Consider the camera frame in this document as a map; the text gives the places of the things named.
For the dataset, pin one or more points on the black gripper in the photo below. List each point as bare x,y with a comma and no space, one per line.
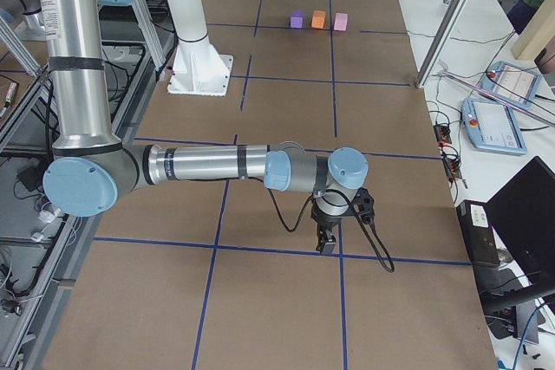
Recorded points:
326,223

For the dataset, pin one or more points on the pink foam block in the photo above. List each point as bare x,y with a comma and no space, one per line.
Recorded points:
340,22

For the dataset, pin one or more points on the orange foam block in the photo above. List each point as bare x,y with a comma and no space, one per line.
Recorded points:
318,19

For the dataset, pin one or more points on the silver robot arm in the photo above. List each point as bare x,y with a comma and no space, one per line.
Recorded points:
94,166

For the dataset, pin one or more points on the purple foam block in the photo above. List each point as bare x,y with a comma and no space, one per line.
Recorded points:
297,19

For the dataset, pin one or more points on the long reacher stick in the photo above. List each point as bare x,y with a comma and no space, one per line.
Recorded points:
536,112

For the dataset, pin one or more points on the black computer box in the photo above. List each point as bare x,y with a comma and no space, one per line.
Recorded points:
477,233

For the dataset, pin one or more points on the black monitor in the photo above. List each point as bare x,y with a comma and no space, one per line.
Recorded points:
522,214

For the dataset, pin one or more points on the near teach pendant tablet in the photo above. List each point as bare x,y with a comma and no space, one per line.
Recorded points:
492,127

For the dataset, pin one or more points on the teach pendant tablet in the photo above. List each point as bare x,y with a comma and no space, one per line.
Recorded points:
511,83
492,127

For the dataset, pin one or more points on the far teach pendant tablet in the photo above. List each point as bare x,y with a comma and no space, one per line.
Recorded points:
511,83

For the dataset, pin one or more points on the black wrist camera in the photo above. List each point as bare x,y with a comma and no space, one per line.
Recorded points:
364,205

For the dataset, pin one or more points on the aluminium frame post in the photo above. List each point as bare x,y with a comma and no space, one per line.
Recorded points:
454,8

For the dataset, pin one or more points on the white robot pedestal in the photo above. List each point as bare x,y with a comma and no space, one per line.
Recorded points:
198,68

